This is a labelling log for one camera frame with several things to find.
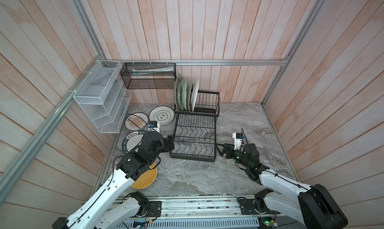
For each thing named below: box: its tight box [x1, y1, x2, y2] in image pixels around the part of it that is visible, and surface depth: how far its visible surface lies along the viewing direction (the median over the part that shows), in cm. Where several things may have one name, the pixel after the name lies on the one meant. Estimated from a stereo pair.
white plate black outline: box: [148, 105, 175, 126], surface depth 116 cm
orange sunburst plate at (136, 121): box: [124, 112, 149, 131], surface depth 113 cm
